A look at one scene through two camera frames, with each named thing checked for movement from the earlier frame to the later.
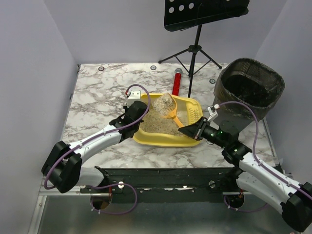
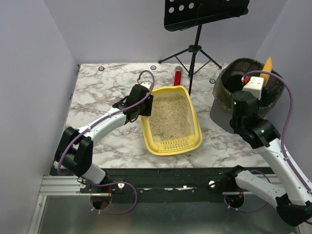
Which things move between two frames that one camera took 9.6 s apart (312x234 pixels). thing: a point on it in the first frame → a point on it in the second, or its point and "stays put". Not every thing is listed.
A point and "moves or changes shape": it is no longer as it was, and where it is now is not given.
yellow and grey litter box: x=166 y=113 moves or changes shape
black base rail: x=162 y=185 stays put
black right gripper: x=200 y=130 → x=238 y=96
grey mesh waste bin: x=249 y=81 stays put
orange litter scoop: x=172 y=115 → x=267 y=67
